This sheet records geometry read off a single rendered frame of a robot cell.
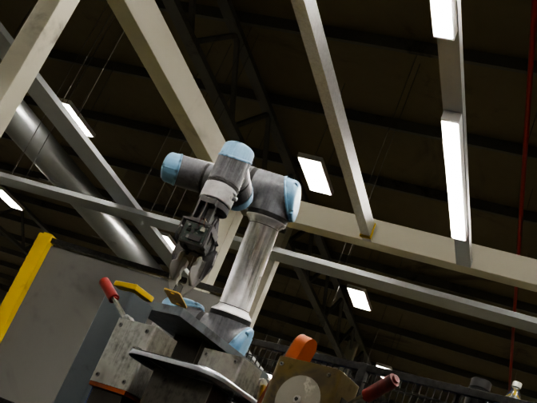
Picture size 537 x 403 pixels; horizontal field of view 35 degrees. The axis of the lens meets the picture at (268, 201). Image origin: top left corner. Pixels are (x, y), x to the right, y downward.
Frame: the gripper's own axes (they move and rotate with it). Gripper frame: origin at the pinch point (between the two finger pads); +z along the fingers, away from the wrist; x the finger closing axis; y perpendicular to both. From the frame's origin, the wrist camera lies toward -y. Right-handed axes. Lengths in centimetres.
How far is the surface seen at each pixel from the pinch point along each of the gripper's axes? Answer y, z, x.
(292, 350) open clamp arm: 42, 14, 35
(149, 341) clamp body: 33.3, 18.7, 10.7
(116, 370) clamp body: 31.8, 24.9, 7.0
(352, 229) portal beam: -453, -215, -50
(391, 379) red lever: 50, 16, 51
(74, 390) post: 16.2, 28.6, -4.7
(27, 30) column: -608, -401, -520
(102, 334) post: 16.4, 17.3, -4.4
